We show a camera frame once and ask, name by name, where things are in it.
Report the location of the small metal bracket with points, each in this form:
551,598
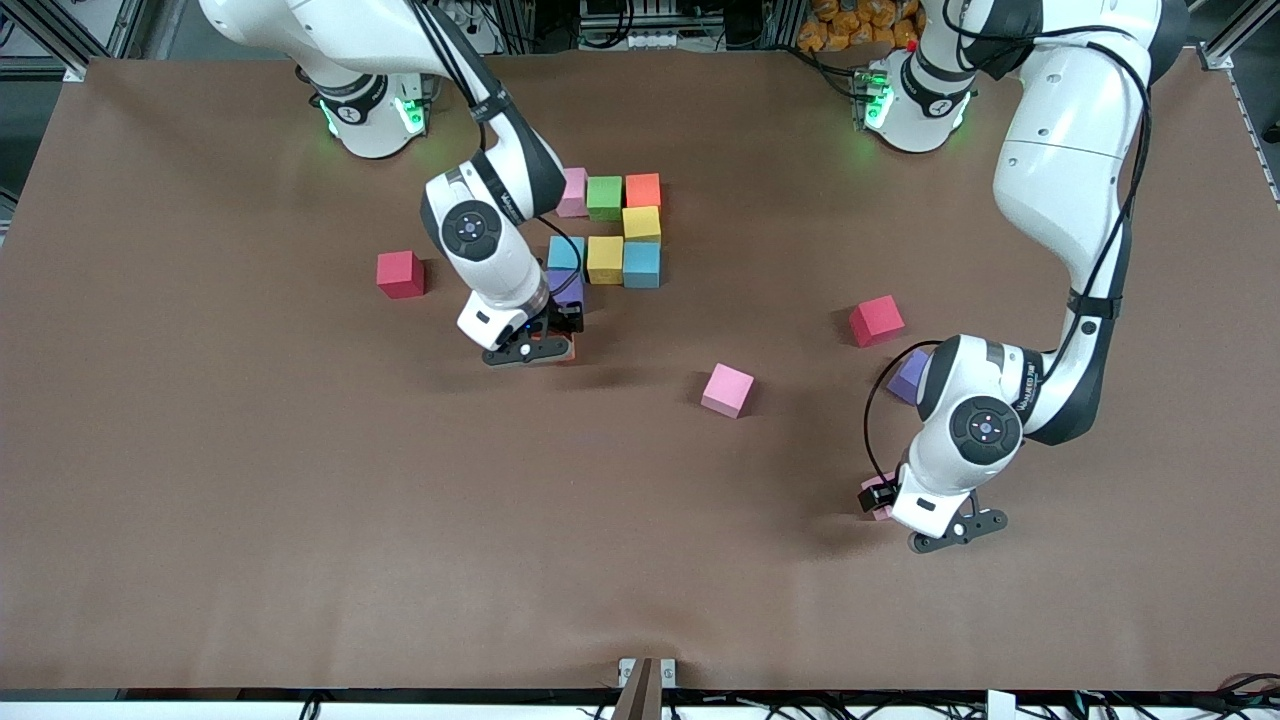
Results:
668,672

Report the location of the white table edge rail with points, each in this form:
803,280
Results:
150,712

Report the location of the bag of orange items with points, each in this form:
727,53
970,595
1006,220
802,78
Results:
850,25

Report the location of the purple foam cube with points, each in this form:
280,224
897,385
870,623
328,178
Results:
908,378
567,285

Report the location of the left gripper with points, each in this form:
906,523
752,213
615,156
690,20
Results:
878,493

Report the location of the pink foam cube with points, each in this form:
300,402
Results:
575,192
728,390
882,477

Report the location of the red foam cube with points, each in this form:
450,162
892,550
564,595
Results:
400,275
876,320

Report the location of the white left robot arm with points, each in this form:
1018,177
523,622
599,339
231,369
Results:
1060,160

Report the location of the metal table side rail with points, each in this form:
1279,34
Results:
1250,120

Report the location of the yellow foam cube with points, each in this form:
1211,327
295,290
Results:
641,224
605,260

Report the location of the green foam cube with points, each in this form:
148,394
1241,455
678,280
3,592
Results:
604,197

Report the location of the orange foam cube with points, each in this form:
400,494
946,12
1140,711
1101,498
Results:
643,190
571,352

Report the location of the white power strip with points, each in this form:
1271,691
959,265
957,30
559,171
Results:
460,12

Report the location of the metal equipment rack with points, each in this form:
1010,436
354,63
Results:
630,20

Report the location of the aluminium frame profile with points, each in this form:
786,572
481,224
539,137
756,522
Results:
45,35
1235,38

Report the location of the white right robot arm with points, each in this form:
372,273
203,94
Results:
330,30

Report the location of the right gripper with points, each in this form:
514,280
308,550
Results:
562,320

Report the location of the brown paper table cover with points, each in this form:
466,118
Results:
1000,600

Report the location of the grey camera support post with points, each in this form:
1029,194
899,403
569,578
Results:
640,700

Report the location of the blue foam cube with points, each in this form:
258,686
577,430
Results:
641,265
566,252

